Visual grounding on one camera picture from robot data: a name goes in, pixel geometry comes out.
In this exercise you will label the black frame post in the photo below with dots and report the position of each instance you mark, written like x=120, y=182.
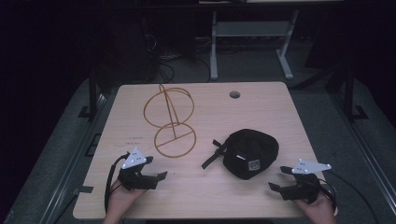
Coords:
x=92, y=93
x=349, y=93

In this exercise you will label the person's right hand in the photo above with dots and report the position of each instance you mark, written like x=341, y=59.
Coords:
x=319, y=210

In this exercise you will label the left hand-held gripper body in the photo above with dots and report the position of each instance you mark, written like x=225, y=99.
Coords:
x=137, y=182

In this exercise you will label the black cap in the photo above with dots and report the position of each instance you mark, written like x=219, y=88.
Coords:
x=249, y=154

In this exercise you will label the aluminium side rail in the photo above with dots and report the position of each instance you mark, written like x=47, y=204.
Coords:
x=73, y=158
x=364, y=149

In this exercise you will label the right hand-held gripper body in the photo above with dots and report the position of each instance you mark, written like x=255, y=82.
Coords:
x=303, y=186

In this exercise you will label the black tape strip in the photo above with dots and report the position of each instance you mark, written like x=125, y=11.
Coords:
x=84, y=189

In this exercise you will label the grey metal stand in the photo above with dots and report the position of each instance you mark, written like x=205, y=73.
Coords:
x=249, y=29

